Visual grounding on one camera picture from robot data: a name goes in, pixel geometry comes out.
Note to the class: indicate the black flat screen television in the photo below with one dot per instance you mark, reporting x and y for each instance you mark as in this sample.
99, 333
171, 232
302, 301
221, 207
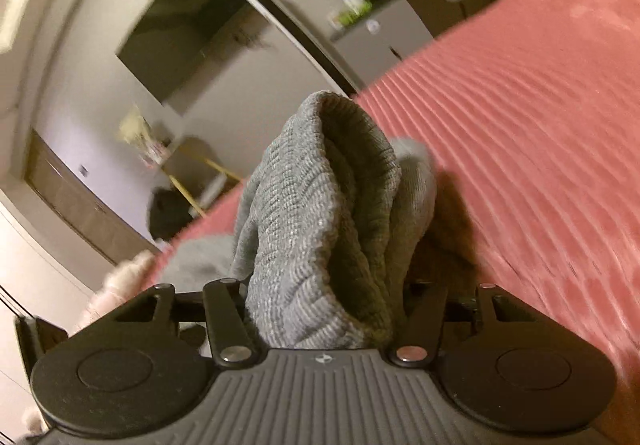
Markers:
185, 30

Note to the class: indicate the green packet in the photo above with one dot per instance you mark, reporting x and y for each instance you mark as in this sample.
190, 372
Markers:
350, 16

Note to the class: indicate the yellow legged side table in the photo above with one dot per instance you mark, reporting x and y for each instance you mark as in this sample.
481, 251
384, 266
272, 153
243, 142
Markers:
197, 165

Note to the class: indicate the pink ribbed blanket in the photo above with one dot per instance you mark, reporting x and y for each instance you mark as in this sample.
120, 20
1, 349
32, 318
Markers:
525, 125

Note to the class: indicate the black bag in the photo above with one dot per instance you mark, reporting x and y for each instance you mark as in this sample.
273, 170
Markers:
170, 215

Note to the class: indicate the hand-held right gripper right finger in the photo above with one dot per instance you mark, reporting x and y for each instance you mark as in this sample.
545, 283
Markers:
422, 320

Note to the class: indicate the pale yellow paper decoration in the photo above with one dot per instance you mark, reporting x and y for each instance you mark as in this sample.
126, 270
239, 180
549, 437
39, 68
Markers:
142, 135

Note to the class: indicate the pink plush toy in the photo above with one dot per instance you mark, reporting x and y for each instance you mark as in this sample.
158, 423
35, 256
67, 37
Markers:
120, 285

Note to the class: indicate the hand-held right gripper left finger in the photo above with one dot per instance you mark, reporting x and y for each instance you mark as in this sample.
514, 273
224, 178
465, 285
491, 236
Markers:
226, 315

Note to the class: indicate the brown wooden panel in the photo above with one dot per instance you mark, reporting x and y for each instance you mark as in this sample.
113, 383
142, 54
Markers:
75, 205

